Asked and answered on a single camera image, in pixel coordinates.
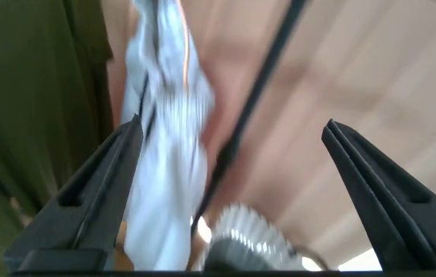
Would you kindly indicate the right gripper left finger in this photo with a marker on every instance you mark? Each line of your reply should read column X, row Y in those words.
column 87, row 207

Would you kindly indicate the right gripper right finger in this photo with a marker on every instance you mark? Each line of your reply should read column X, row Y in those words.
column 402, row 223

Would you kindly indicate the pale grey shorts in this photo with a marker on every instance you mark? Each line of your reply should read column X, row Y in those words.
column 167, row 173

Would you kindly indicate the green long-sleeved shirt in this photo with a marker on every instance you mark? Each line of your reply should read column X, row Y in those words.
column 29, row 96

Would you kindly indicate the pink clothes hanger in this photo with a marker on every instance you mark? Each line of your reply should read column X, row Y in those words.
column 185, row 57

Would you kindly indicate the white laundry basket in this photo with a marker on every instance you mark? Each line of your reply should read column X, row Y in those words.
column 248, row 227

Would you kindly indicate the black clothes rack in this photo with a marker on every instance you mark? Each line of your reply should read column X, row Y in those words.
column 256, row 92

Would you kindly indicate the beige curtain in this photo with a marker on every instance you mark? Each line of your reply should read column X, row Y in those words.
column 356, row 57

